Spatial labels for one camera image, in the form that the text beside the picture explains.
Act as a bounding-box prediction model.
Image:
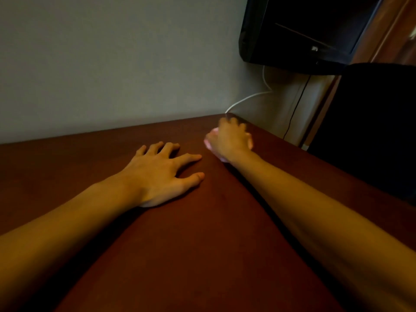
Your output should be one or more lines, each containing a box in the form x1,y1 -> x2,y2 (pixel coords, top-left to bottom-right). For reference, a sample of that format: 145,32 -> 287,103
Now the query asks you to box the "person's left hand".
120,141 -> 206,208

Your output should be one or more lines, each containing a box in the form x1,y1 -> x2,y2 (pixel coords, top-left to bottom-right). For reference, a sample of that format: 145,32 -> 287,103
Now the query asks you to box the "person's right hand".
205,117 -> 253,163

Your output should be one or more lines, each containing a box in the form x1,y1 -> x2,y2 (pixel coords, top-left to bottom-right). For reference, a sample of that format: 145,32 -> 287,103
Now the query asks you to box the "pink cloth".
204,128 -> 254,163

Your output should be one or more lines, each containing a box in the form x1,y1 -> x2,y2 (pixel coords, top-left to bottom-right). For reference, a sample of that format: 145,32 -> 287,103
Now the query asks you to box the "person's right forearm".
227,150 -> 416,312

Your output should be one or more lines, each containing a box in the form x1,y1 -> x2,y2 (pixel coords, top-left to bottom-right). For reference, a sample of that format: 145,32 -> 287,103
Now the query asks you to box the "person's left forearm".
0,174 -> 143,312

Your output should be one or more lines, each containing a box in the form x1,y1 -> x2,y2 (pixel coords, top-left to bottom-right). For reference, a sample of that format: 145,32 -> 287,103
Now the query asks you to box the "black television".
239,0 -> 385,75

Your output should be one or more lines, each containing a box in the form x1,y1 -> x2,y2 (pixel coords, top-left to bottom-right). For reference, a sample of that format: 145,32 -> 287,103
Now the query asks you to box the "black chair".
307,63 -> 416,206

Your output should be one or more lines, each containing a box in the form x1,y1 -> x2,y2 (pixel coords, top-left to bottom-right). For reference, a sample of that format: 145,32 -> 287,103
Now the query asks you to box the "white cable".
225,65 -> 273,114

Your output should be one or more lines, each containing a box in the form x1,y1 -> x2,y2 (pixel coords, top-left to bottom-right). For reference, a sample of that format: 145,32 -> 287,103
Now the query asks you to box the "black cable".
282,75 -> 312,140

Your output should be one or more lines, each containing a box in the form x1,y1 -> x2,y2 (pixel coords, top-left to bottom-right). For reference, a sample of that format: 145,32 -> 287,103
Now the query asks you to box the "brown wooden door frame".
298,0 -> 416,148

